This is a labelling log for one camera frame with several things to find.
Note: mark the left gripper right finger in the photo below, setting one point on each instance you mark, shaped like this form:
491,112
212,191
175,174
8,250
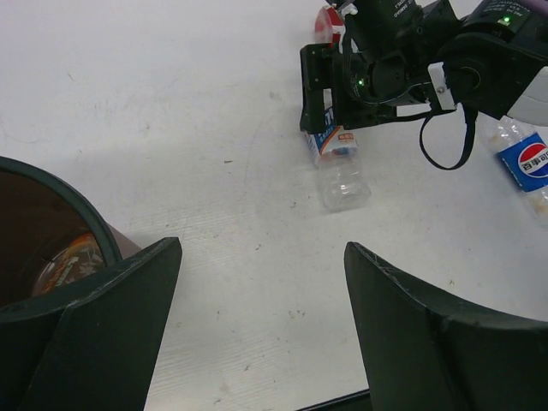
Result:
424,348

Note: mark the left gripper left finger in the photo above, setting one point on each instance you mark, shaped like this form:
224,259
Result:
91,345

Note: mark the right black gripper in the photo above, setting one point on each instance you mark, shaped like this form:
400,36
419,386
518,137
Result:
381,62

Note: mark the orange juice plastic bottle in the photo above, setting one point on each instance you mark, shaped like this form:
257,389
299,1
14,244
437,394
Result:
80,259

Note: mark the clear water bottle blue label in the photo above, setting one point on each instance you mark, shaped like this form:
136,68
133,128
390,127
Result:
335,154

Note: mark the pepsi plastic bottle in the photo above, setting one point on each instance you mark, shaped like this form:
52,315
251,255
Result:
522,153

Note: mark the dark brown round bin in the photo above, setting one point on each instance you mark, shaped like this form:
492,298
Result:
40,215

